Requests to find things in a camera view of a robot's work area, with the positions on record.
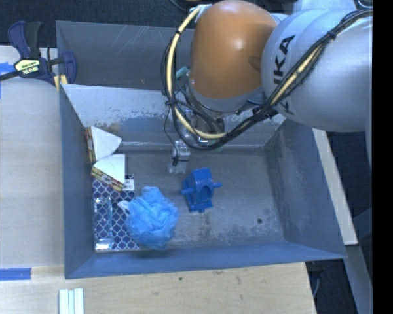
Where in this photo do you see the blue mesh bath sponge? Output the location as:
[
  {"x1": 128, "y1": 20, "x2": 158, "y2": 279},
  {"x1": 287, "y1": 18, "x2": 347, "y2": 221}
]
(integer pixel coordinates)
[{"x1": 117, "y1": 185, "x2": 180, "y2": 251}]

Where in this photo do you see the blue patterned packet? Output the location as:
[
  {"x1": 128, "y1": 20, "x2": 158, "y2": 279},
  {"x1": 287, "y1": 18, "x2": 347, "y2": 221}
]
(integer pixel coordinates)
[{"x1": 91, "y1": 174, "x2": 142, "y2": 252}]

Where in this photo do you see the grey metal bin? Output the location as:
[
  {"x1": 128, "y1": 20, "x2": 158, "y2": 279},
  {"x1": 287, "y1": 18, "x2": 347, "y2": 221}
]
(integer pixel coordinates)
[{"x1": 55, "y1": 20, "x2": 348, "y2": 280}]

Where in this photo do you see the clear glass block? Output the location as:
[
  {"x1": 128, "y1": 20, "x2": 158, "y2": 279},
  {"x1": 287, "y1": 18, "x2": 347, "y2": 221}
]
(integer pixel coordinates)
[{"x1": 92, "y1": 196, "x2": 115, "y2": 251}]

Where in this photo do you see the white red yellow carton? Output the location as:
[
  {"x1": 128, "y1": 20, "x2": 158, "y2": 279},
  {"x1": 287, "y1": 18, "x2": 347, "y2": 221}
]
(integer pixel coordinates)
[{"x1": 84, "y1": 126, "x2": 127, "y2": 193}]

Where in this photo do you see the blue plastic toy block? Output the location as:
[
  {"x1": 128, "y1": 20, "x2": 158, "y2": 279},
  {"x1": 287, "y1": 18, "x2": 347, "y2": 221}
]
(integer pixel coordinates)
[{"x1": 180, "y1": 167, "x2": 223, "y2": 213}]

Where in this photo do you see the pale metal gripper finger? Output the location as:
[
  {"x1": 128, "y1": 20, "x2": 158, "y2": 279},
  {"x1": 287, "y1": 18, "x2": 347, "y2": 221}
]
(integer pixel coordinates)
[
  {"x1": 168, "y1": 159, "x2": 188, "y2": 175},
  {"x1": 171, "y1": 141, "x2": 191, "y2": 162}
]

